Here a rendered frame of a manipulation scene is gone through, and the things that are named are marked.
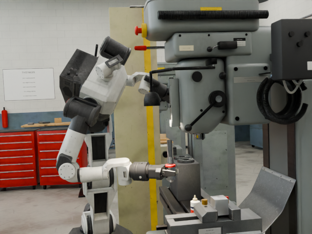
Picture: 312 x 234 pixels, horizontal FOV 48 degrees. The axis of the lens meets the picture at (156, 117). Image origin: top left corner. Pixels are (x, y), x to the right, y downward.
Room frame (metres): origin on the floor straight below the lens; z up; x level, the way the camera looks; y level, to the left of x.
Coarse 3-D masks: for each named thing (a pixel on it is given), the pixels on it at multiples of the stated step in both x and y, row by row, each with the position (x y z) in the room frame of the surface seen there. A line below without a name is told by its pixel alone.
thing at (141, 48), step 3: (141, 45) 1.63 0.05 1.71; (144, 45) 1.63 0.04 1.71; (135, 48) 1.62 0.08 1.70; (138, 48) 1.62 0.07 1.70; (141, 48) 1.62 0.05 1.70; (144, 48) 1.62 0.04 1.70; (147, 48) 1.63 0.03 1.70; (150, 48) 1.63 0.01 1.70; (153, 48) 1.63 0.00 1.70; (156, 48) 1.64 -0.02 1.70; (159, 48) 1.64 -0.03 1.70; (162, 48) 1.64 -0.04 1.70
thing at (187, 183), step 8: (176, 160) 1.88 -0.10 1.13; (184, 160) 1.80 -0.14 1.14; (192, 160) 1.79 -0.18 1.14; (176, 168) 1.76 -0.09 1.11; (184, 168) 1.76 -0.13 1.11; (192, 168) 1.77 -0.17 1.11; (176, 176) 1.77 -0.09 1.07; (184, 176) 1.76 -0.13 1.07; (192, 176) 1.77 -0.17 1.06; (200, 176) 1.78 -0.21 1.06; (176, 184) 1.78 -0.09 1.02; (184, 184) 1.76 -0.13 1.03; (192, 184) 1.77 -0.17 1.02; (200, 184) 1.77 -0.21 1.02; (176, 192) 1.79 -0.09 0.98; (184, 192) 1.76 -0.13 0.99; (192, 192) 1.77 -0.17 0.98; (200, 192) 1.77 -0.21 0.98; (184, 200) 1.76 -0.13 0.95
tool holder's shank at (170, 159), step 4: (168, 140) 1.60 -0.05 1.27; (168, 144) 1.60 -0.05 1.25; (168, 148) 1.60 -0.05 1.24; (168, 152) 1.60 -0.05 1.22; (172, 152) 1.60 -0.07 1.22; (168, 156) 1.60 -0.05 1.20; (172, 156) 1.60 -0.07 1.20; (168, 160) 1.59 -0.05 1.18; (172, 160) 1.59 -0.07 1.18; (168, 164) 1.60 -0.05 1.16
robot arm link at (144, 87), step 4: (144, 76) 2.13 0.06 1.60; (148, 76) 2.08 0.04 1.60; (144, 80) 2.11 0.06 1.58; (148, 80) 2.08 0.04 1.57; (156, 80) 2.10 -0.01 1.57; (140, 84) 2.11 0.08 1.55; (144, 84) 2.10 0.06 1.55; (148, 84) 2.11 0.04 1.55; (156, 84) 2.10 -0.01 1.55; (160, 84) 2.13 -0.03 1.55; (140, 88) 2.09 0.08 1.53; (144, 88) 2.09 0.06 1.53; (148, 88) 2.10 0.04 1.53; (156, 88) 2.12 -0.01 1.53; (140, 92) 2.13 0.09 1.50; (144, 92) 2.12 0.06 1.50; (156, 92) 2.13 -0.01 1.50
